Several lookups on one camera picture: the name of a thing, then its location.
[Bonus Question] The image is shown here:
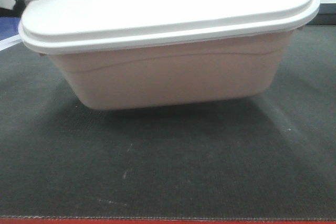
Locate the pink bin with white lid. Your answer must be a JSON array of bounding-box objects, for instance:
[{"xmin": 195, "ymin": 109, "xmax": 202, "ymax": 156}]
[{"xmin": 18, "ymin": 0, "xmax": 320, "ymax": 110}]

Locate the dark grey table mat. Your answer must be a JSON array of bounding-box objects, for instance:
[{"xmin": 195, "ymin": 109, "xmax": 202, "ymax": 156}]
[{"xmin": 1, "ymin": 26, "xmax": 335, "ymax": 221}]

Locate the blue crate at left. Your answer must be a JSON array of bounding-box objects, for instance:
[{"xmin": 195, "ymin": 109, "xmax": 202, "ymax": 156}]
[{"xmin": 1, "ymin": 17, "xmax": 22, "ymax": 45}]

